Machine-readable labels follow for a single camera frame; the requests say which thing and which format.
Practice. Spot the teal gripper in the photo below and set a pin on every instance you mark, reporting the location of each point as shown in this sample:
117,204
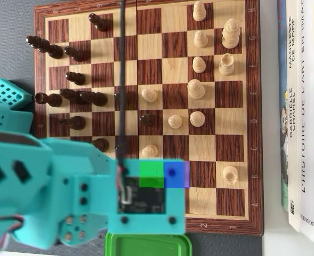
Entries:
73,230

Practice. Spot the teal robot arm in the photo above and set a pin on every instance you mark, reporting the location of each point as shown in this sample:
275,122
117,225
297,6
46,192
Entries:
26,205

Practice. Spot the dark wooden pawn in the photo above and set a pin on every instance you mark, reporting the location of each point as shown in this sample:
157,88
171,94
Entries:
76,78
100,23
75,54
128,148
128,97
146,120

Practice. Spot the green plastic container lid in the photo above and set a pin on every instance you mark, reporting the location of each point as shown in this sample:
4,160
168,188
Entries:
146,245

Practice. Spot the light wooden pawn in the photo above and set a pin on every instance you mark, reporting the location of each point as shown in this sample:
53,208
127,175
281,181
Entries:
199,12
149,96
199,65
175,122
149,151
200,40

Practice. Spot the dark wooden bishop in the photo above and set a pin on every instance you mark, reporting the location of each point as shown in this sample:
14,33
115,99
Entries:
67,94

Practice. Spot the dark wooden queen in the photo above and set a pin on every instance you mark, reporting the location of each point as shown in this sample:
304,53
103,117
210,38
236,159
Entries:
96,98

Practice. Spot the dark wooden king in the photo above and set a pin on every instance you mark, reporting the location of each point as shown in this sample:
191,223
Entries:
46,48

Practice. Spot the light wooden rook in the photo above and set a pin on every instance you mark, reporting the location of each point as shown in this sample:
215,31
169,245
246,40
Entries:
226,65
230,175

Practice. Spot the wooden folding chessboard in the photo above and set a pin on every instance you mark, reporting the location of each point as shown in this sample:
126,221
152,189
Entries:
175,66

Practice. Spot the white Gabrielle Chanel book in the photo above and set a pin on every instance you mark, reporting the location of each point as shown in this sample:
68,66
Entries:
292,160

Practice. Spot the light wooden king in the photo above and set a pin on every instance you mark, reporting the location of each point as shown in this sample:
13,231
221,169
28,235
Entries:
230,34

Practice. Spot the blue illustrated book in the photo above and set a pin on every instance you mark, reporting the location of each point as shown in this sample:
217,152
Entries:
281,66

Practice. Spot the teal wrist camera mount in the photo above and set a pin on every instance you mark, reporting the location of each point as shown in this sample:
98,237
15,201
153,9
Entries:
175,202

